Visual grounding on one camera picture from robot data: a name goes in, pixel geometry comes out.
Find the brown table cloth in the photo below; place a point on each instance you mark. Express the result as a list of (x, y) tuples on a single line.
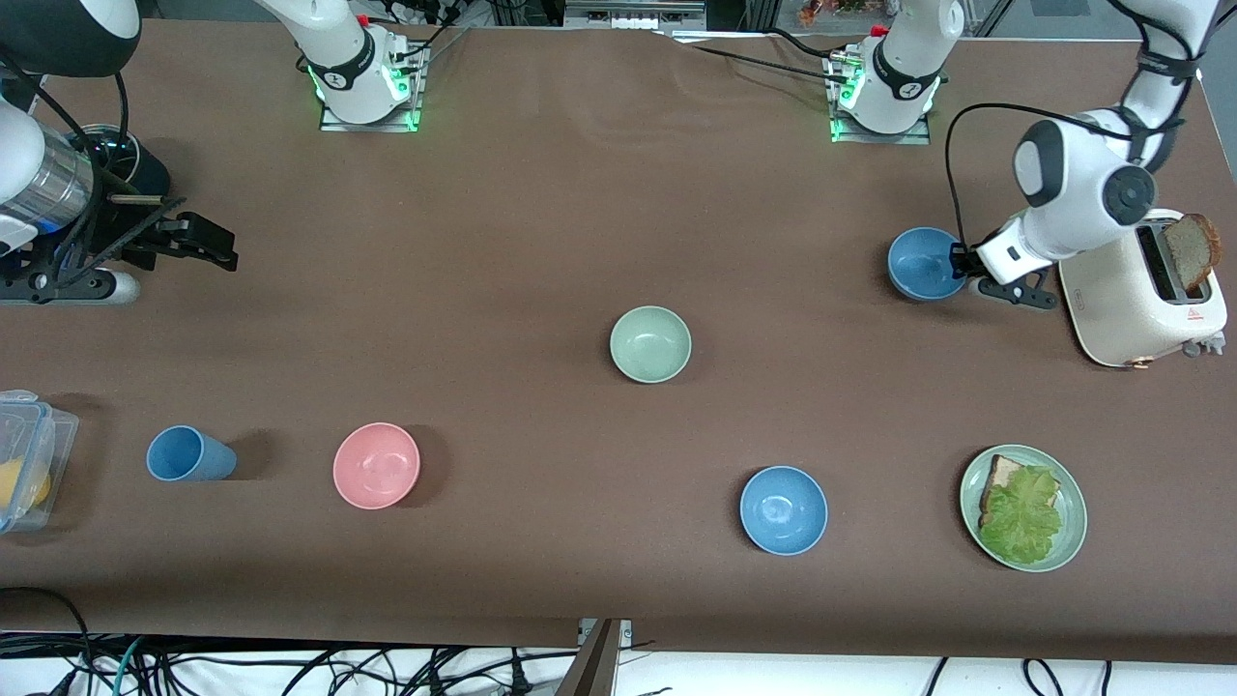
[(618, 193)]

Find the dark brown bread slice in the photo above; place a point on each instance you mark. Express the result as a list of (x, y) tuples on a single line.
[(1191, 251)]

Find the yellow fruit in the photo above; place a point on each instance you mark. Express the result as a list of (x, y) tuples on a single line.
[(21, 483)]

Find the clear plastic container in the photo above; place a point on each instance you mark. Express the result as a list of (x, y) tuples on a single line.
[(53, 435)]

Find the small metal bracket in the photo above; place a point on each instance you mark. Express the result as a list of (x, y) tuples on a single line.
[(626, 630)]

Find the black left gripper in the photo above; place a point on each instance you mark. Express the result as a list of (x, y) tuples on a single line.
[(961, 261)]

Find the green plate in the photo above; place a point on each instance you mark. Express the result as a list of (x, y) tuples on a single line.
[(1071, 527)]

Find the blue cup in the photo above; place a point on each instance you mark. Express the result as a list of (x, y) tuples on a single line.
[(188, 454)]

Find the cream toaster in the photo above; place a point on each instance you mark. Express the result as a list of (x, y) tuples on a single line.
[(1121, 309)]

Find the green bowl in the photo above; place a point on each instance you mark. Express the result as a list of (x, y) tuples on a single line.
[(650, 344)]

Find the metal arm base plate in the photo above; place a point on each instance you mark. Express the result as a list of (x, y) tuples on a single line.
[(411, 116), (918, 137)]

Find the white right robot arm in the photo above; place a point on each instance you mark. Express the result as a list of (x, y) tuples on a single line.
[(338, 39)]

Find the blue bowl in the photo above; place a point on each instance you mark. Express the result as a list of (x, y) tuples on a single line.
[(920, 263), (784, 510)]

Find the green lettuce leaf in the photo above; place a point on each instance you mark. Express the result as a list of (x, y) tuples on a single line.
[(1024, 517)]

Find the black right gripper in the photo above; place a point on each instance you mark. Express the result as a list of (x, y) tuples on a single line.
[(145, 245)]

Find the pale bread slice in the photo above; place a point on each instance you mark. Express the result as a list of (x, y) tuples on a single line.
[(1000, 476)]

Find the pink bowl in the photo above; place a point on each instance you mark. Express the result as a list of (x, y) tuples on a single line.
[(376, 466)]

